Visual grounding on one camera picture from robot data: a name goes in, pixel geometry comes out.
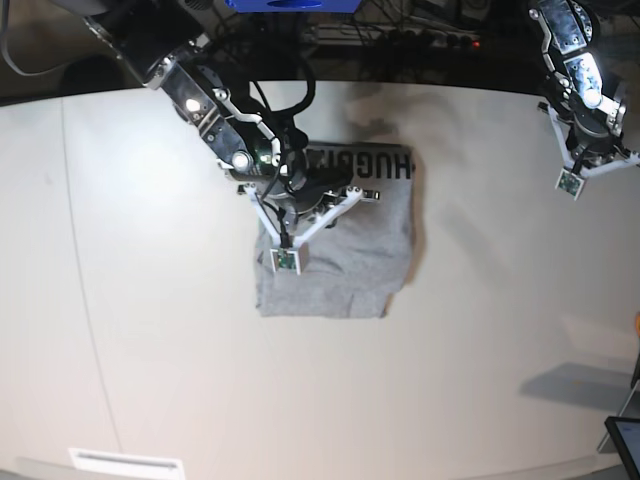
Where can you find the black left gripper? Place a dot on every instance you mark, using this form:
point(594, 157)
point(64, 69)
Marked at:
point(590, 142)

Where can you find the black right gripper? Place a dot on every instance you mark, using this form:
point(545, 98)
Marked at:
point(303, 190)

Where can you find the grey T-shirt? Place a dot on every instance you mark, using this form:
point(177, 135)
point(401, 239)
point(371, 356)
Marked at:
point(355, 266)

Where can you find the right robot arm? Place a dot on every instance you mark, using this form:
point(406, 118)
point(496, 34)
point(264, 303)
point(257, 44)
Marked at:
point(256, 146)

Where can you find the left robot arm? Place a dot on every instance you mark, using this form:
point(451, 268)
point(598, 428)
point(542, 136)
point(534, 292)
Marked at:
point(590, 101)

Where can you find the black power strip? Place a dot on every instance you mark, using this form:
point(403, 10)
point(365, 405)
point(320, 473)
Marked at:
point(361, 35)

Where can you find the black tablet with stand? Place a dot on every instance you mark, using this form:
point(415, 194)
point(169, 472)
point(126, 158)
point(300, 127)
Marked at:
point(622, 430)

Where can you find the white label strip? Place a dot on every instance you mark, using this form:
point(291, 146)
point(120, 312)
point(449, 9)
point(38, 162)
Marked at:
point(85, 458)

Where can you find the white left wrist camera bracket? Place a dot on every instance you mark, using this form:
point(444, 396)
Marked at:
point(572, 180)

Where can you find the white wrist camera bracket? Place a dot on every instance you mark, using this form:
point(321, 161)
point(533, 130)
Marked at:
point(288, 250)
point(572, 180)

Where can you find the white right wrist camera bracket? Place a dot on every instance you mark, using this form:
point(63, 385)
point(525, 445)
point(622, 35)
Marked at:
point(288, 250)

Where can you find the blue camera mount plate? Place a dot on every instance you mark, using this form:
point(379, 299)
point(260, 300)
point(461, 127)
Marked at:
point(288, 6)

